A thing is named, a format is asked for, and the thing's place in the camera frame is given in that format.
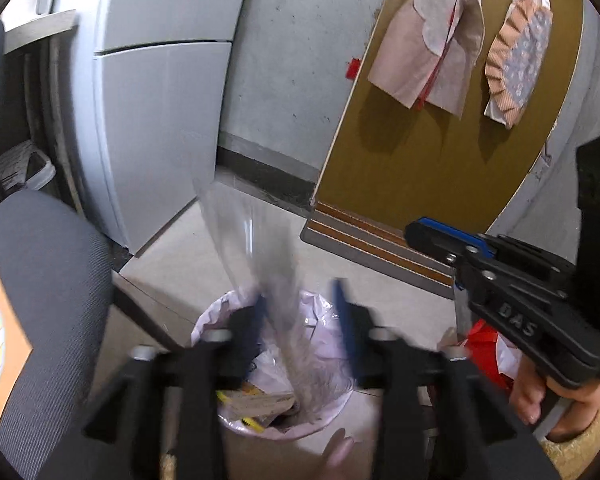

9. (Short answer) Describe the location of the clear plastic wrapper bag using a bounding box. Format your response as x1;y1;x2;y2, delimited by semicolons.
191;173;354;426

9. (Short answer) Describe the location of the pink-lined trash bin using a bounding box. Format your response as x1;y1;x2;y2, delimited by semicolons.
218;290;353;441

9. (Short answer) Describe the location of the white kitchen counter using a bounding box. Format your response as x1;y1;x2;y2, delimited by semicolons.
3;10;78;54

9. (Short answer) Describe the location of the person's right hand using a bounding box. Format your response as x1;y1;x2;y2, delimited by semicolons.
509;356;600;434

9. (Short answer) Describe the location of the brown wooden door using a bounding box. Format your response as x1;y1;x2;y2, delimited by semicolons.
310;0;586;236

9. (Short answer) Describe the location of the yellow fleece-clad leg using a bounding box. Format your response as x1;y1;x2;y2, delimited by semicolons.
540;409;600;480

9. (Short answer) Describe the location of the grey fabric office chair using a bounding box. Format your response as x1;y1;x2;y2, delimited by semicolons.
0;19;116;480

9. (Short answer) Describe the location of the orange pleated fan decoration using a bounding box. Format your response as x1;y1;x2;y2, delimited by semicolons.
484;0;553;129

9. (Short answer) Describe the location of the pink cloth hanging on door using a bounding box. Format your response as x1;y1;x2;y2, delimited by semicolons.
367;0;486;117

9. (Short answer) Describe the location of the white plastic storage basket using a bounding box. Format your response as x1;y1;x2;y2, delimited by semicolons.
0;140;56;203

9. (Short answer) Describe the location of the white grey refrigerator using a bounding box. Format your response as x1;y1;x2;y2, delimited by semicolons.
50;0;244;252

